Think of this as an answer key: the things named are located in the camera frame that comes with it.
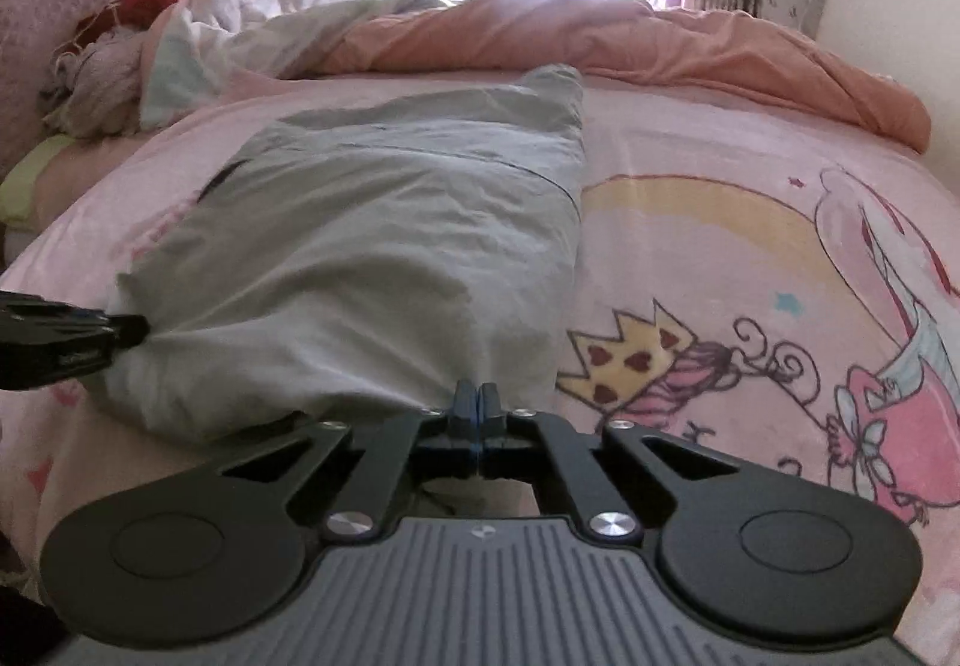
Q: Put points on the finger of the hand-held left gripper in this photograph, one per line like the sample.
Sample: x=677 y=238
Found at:
x=75 y=330

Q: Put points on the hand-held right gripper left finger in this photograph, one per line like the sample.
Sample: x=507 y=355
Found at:
x=463 y=414

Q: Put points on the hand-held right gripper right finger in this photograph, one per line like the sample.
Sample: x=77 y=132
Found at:
x=489 y=414

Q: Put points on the grey jacket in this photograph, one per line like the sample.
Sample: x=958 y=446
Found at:
x=375 y=246

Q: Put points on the yellow-green pillow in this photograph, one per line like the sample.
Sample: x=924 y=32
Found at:
x=34 y=178

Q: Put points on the mauve crumpled cloth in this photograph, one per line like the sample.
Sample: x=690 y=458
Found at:
x=97 y=81

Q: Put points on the pink printed bedsheet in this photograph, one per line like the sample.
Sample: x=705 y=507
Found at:
x=712 y=261

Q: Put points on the red cloth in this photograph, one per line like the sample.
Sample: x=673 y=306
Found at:
x=135 y=10

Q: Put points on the white quilt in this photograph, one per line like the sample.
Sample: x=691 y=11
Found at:
x=255 y=36

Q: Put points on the salmon quilt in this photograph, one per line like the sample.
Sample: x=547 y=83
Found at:
x=570 y=36

